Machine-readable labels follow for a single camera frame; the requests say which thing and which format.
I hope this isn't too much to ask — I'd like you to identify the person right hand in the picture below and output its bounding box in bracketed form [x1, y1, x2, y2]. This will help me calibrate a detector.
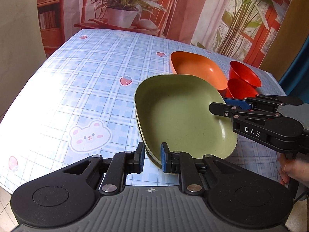
[278, 154, 309, 187]

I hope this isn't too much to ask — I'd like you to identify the red round bowl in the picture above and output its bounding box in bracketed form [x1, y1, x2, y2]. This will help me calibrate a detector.
[229, 60, 261, 89]
[225, 78, 258, 100]

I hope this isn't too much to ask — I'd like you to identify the orange square bowl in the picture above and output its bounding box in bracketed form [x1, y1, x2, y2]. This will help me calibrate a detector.
[170, 51, 227, 94]

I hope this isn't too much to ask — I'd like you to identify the marble wall panel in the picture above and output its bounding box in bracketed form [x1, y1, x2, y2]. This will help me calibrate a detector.
[1, 0, 46, 117]

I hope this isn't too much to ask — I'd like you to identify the teal curtain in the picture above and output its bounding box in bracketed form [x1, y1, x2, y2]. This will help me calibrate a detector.
[279, 37, 309, 103]

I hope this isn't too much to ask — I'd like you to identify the yellow wooden panel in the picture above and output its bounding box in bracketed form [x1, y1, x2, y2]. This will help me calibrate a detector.
[260, 0, 309, 81]

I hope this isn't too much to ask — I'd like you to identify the green square plate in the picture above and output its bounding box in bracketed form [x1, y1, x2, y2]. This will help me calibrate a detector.
[135, 74, 237, 165]

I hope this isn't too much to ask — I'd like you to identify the printed room scene backdrop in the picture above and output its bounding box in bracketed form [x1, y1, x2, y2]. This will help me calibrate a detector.
[37, 0, 291, 67]

